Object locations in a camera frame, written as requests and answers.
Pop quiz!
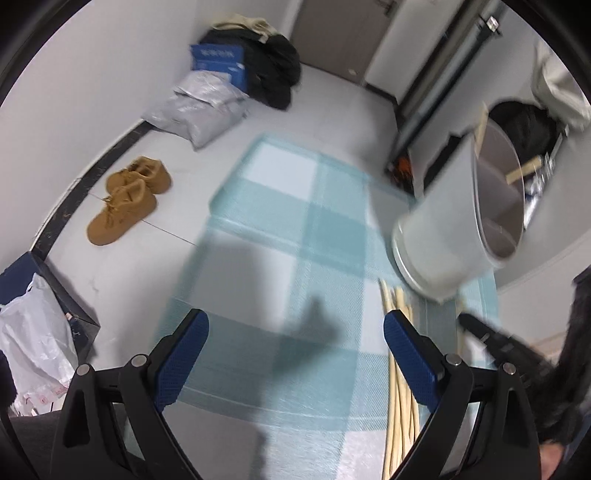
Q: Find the beige garment on pile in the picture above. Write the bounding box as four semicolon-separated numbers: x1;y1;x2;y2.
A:
212;14;280;43

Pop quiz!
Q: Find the grey door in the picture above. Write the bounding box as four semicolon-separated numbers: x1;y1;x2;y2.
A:
290;0;401;84

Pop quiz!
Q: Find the grey plastic parcel bag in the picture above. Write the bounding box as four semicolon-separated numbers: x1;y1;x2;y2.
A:
142;71;249;150

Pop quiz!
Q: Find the blue cardboard box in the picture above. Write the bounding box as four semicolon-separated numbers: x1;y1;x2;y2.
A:
190;44;247;91

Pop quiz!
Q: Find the white shoulder bag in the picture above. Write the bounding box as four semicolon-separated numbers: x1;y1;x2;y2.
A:
531;41;590;131

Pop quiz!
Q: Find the white plastic bag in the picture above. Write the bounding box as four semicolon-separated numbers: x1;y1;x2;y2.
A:
1;274;78;416

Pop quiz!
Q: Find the black clothes pile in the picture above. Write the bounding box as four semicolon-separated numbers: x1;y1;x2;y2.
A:
199;28;301;111

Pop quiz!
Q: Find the tan suede shoe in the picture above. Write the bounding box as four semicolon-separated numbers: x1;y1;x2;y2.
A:
105;156;172;195
86;179;157;246

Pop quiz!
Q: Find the teal plaid placemat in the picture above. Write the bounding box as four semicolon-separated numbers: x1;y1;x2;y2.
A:
124;133;499;480

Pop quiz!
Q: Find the white utensil holder cup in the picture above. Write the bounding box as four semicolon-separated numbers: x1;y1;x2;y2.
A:
392;120;525;303

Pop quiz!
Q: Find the orange black tool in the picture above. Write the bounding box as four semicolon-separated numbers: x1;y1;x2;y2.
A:
386;155;414;189

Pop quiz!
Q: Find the black jacket hanging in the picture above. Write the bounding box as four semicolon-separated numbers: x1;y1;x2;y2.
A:
421;98;567;195

